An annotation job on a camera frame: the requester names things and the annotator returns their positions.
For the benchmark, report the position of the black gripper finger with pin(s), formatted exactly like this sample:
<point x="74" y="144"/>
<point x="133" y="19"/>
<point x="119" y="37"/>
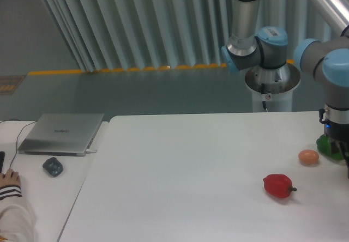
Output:
<point x="346" y="165"/>

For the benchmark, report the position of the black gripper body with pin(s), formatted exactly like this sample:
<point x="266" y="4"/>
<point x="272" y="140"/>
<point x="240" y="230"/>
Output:
<point x="334" y="127"/>

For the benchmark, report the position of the brown egg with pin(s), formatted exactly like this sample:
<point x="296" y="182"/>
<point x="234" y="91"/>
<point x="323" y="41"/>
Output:
<point x="308" y="157"/>

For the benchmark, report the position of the red bell pepper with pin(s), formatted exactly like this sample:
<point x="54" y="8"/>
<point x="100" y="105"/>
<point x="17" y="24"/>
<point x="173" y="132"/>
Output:
<point x="278" y="185"/>

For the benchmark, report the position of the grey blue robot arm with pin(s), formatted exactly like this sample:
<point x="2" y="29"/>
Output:
<point x="263" y="54"/>

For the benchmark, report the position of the cream striped sleeve forearm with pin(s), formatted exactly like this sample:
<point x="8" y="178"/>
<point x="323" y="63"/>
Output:
<point x="17" y="222"/>

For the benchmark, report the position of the person's hand on mouse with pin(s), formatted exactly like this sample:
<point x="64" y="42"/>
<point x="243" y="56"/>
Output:
<point x="10" y="178"/>

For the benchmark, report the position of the green bell pepper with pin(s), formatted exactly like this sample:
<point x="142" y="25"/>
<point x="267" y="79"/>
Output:
<point x="328" y="149"/>

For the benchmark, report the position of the white folding partition screen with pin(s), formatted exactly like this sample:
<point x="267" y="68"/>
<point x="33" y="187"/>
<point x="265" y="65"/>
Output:
<point x="165" y="34"/>

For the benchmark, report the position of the silver closed laptop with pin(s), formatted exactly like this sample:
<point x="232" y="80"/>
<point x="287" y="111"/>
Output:
<point x="66" y="134"/>

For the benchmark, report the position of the dark blue small tray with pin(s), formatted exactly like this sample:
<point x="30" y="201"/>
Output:
<point x="53" y="167"/>

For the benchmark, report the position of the black phone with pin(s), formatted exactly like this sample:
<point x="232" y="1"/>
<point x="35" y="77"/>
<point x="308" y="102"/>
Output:
<point x="2" y="157"/>

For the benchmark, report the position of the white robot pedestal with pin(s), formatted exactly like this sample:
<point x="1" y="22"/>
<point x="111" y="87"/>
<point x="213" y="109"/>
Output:
<point x="272" y="95"/>

